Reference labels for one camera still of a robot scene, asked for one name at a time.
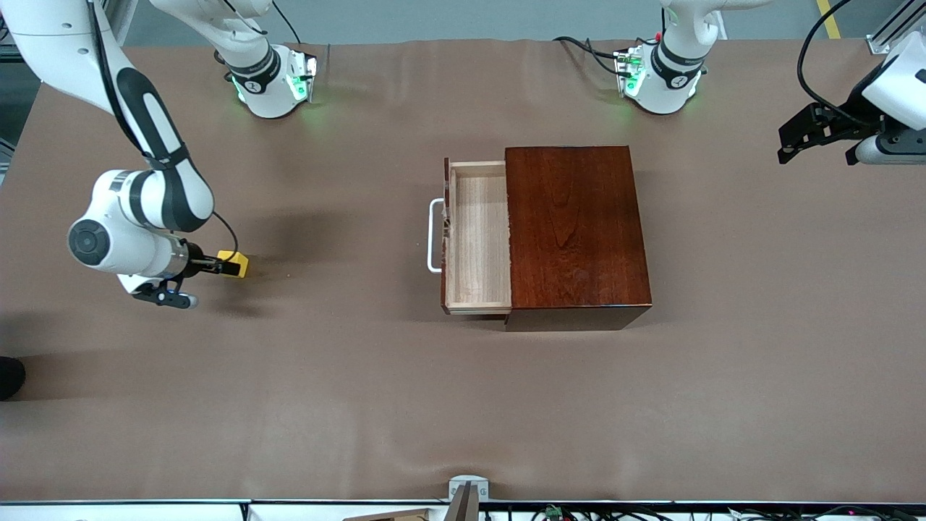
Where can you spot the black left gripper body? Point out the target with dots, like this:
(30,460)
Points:
(851,113)

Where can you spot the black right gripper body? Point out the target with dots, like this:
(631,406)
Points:
(195,265)

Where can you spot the yellow block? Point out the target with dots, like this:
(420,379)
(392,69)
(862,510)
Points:
(233,257)

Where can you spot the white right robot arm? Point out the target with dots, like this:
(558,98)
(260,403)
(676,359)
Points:
(137,250)

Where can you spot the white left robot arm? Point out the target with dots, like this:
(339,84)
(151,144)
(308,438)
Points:
(669,72)

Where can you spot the aluminium profile beam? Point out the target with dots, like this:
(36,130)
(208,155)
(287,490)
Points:
(893,29)

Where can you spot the brown table cover sheet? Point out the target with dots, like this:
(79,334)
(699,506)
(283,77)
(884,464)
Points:
(289,362)

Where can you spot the black shoe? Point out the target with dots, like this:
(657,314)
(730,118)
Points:
(9,378)

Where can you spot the dark brown wooden cabinet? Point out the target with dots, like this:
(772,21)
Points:
(579,231)

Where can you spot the brown cardboard piece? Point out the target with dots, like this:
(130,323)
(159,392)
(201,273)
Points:
(394,515)

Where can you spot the grey metal clamp bracket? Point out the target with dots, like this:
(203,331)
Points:
(468,488)

